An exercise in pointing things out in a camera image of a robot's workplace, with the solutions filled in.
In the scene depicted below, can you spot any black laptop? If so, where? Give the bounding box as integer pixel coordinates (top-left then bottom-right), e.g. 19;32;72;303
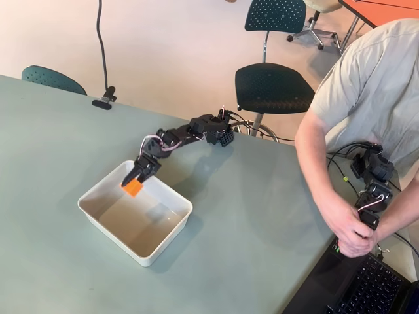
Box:
282;237;419;314

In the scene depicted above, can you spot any person's left hand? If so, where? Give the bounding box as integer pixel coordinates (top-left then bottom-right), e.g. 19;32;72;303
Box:
366;225;390;253

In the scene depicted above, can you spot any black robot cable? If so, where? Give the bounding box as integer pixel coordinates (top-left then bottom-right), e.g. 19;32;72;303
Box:
228;111;419;259
374;243;390;261

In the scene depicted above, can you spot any person in beige t-shirt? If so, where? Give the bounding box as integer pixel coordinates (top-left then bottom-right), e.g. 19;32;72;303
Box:
309;18;419;173

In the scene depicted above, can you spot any person's left forearm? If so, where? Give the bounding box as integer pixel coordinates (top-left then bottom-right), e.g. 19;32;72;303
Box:
373;183;419;243

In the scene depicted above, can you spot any dark green perforated chair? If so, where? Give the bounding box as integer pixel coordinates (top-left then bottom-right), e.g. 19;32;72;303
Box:
21;65;88;96
234;0;316;143

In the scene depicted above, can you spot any orange cube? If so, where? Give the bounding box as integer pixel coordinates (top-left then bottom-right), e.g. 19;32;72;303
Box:
123;179;145;199

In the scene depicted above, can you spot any black gooseneck clamp mount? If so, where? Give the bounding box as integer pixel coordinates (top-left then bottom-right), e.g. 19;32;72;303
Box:
91;0;117;111

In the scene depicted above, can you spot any black leader arm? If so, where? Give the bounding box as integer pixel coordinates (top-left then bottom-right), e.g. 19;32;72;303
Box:
350;142;395;230

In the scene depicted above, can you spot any person's right forearm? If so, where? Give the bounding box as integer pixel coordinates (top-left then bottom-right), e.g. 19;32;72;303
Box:
294;106;353;217

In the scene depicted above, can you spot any person's right hand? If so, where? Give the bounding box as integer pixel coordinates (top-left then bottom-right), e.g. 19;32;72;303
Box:
322;201;374;260

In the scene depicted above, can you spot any orange top table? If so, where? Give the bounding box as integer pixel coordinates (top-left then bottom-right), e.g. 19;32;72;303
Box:
338;0;419;55

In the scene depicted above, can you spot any white office chair base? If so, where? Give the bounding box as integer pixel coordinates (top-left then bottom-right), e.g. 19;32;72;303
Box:
286;0;343;50

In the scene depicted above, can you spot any white plastic bin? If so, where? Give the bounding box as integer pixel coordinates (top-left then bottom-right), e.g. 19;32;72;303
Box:
77;159;194;268

